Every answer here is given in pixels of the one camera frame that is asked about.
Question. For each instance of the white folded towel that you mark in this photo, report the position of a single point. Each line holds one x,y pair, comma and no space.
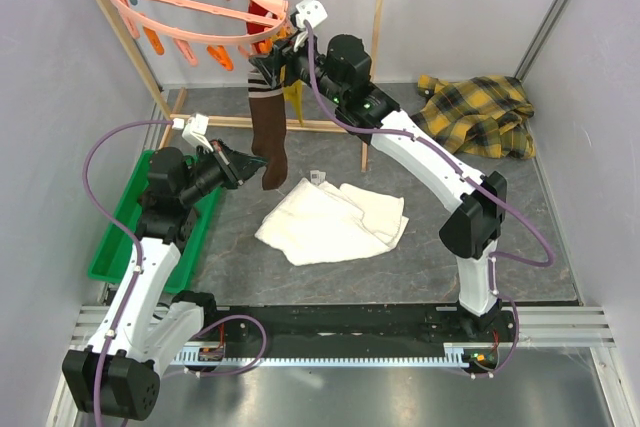
322,223

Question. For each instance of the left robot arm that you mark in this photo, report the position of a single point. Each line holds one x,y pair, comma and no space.
118,373

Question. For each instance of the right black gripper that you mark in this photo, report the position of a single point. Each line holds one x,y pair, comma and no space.
287,52

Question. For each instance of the brown striped sock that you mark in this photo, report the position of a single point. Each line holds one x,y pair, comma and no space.
268,115

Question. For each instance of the yellow plaid shirt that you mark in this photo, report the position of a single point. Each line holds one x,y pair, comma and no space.
484,116

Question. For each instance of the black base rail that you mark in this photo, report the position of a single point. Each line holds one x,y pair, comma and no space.
356,329

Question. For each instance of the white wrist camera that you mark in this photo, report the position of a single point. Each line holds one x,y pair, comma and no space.
193,130
311,11

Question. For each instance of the slotted aluminium cable duct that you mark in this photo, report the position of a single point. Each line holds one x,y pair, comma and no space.
195,355

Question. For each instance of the mustard yellow sock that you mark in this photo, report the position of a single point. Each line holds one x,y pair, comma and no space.
293,95

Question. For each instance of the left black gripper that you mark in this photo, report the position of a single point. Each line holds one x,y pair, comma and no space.
235,166

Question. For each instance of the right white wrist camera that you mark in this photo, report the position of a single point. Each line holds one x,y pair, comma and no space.
311,11

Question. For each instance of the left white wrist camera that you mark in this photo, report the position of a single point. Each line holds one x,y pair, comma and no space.
193,130

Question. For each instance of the pink round clip hanger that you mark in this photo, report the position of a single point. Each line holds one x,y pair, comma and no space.
218,28

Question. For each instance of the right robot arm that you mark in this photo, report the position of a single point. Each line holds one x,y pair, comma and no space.
341,81

